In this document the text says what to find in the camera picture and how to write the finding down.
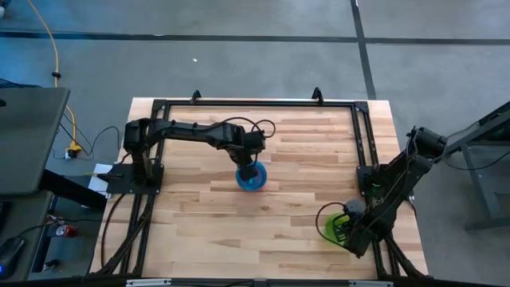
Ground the grey side table top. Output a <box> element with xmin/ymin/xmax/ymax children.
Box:
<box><xmin>0</xmin><ymin>87</ymin><xmax>72</xmax><ymax>197</ymax></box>

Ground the blue plastic bowl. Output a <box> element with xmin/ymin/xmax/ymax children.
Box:
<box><xmin>234</xmin><ymin>160</ymin><xmax>269</xmax><ymax>193</ymax></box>

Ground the yellow extension cable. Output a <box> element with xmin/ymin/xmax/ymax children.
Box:
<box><xmin>26</xmin><ymin>0</ymin><xmax>81</xmax><ymax>149</ymax></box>

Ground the green round cup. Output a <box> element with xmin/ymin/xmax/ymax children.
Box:
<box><xmin>324</xmin><ymin>211</ymin><xmax>348</xmax><ymax>245</ymax></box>

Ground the white paper sheet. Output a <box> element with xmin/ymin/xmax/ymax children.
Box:
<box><xmin>87</xmin><ymin>163</ymin><xmax>115</xmax><ymax>199</ymax></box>

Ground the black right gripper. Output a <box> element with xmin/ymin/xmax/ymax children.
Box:
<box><xmin>331</xmin><ymin>214</ymin><xmax>376</xmax><ymax>259</ymax></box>

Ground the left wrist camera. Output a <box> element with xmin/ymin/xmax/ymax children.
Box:
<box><xmin>243</xmin><ymin>131</ymin><xmax>268</xmax><ymax>155</ymax></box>

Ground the white LED light strip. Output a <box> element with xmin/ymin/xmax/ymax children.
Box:
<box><xmin>124</xmin><ymin>278</ymin><xmax>173</xmax><ymax>287</ymax></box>

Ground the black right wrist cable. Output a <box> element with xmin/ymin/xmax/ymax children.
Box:
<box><xmin>316</xmin><ymin>201</ymin><xmax>348</xmax><ymax>245</ymax></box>

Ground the yellow power plug block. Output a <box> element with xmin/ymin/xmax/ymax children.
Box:
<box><xmin>65</xmin><ymin>144</ymin><xmax>84</xmax><ymax>160</ymax></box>

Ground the thin black floor cable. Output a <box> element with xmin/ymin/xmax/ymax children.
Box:
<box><xmin>50</xmin><ymin>111</ymin><xmax>123</xmax><ymax>161</ymax></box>

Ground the black computer mouse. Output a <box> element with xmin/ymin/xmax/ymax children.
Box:
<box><xmin>0</xmin><ymin>236</ymin><xmax>26</xmax><ymax>281</ymax></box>

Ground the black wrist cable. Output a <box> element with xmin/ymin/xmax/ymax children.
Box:
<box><xmin>316</xmin><ymin>201</ymin><xmax>348</xmax><ymax>245</ymax></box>
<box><xmin>216</xmin><ymin>116</ymin><xmax>277</xmax><ymax>140</ymax></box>

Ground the black metal desk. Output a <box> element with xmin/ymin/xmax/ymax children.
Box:
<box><xmin>441</xmin><ymin>100</ymin><xmax>510</xmax><ymax>233</ymax></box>

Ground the black aluminium rig frame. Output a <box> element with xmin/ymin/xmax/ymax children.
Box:
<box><xmin>89</xmin><ymin>86</ymin><xmax>430</xmax><ymax>281</ymax></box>

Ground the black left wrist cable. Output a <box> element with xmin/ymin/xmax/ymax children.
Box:
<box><xmin>216</xmin><ymin>116</ymin><xmax>277</xmax><ymax>140</ymax></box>

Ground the red soda can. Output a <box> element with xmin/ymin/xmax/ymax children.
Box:
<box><xmin>55</xmin><ymin>224</ymin><xmax>80</xmax><ymax>239</ymax></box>

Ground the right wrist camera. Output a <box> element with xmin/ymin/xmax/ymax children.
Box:
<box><xmin>343</xmin><ymin>199</ymin><xmax>367</xmax><ymax>217</ymax></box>

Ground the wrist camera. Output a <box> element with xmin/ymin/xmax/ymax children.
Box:
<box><xmin>343</xmin><ymin>199</ymin><xmax>367</xmax><ymax>217</ymax></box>
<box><xmin>243</xmin><ymin>131</ymin><xmax>268</xmax><ymax>155</ymax></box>

